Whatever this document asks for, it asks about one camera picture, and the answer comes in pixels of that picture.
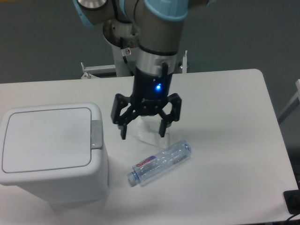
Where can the white frame at right edge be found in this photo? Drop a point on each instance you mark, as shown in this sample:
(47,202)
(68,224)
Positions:
(290,105)

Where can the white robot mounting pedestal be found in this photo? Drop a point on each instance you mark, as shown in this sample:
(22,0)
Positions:
(124,60)

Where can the white metal base frame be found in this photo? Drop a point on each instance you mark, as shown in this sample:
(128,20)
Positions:
(110,70)

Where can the clear crushed plastic bottle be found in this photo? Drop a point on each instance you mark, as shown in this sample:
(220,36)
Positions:
(156,164)

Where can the crumpled white plastic wrapper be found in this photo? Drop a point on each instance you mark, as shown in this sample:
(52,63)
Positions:
(146,130)

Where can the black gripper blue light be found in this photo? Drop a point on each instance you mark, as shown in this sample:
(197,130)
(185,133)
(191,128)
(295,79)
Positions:
(149,97)

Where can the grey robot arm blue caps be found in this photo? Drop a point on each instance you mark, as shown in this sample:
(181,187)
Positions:
(154,27)

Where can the grey trash can push button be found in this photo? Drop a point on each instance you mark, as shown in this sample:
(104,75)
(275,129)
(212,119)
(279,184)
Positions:
(96,134)

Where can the black device at table corner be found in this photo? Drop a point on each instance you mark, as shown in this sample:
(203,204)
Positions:
(292,200)

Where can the white plastic trash can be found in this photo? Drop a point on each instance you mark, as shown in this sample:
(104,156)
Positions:
(85,183)

